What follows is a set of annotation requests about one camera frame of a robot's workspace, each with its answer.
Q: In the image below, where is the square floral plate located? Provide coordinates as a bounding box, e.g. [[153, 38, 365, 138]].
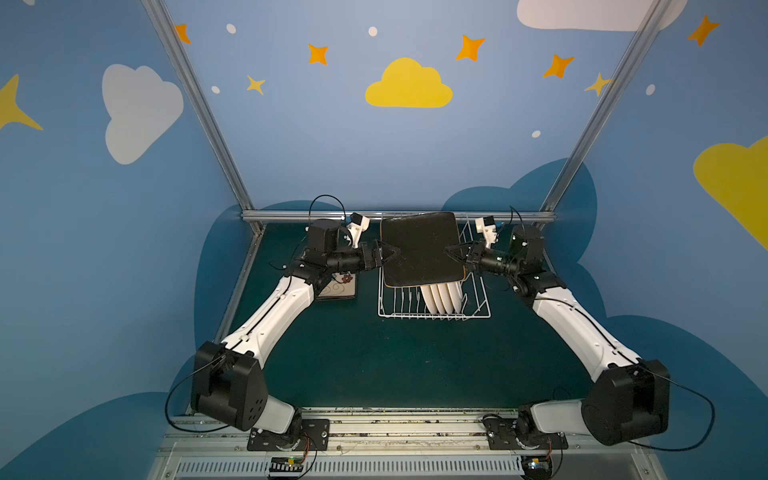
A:
[[380, 211, 466, 288], [317, 272, 357, 301]]

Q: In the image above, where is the white round plate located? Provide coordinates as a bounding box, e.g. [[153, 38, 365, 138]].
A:
[[430, 284, 447, 315], [438, 283, 455, 315], [420, 285, 439, 315], [447, 281, 464, 314]]

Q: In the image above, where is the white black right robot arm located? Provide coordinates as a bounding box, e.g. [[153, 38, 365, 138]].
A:
[[445, 225, 670, 448]]

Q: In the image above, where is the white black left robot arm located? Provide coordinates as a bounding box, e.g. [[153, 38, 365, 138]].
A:
[[190, 212, 382, 443]]

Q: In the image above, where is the right small circuit board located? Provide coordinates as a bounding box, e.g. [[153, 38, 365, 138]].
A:
[[521, 456, 554, 480]]

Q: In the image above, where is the small circuit board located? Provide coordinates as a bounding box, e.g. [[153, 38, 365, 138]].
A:
[[521, 456, 554, 480], [266, 456, 305, 479]]

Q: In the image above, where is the left small circuit board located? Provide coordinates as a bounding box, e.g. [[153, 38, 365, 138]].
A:
[[266, 456, 305, 479]]

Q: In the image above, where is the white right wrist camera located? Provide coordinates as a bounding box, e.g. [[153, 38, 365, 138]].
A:
[[475, 215, 498, 249]]

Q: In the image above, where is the white wire dish rack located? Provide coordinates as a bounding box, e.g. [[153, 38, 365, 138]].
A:
[[377, 218, 491, 321]]

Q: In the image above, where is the aluminium frame back bar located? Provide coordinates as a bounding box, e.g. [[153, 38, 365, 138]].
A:
[[241, 209, 556, 224]]

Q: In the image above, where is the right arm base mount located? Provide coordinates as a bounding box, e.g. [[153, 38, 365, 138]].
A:
[[481, 407, 568, 451]]

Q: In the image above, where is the aluminium frame left post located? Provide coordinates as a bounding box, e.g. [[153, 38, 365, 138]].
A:
[[140, 0, 265, 235]]

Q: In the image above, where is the aluminium frame post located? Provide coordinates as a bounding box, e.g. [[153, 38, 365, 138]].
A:
[[531, 0, 673, 227], [140, 0, 265, 235]]

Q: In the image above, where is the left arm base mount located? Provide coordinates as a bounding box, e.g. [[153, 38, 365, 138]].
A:
[[246, 416, 330, 452]]

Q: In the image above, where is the aluminium frame right post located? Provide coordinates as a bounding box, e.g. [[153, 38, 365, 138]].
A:
[[531, 0, 673, 227]]

